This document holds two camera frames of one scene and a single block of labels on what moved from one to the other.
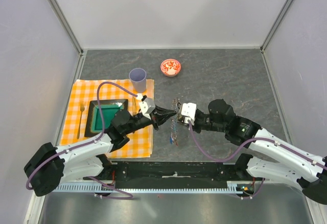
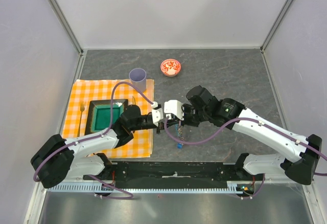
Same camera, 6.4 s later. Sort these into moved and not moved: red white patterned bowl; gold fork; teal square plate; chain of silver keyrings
Moved: chain of silver keyrings
Not moved: red white patterned bowl; teal square plate; gold fork
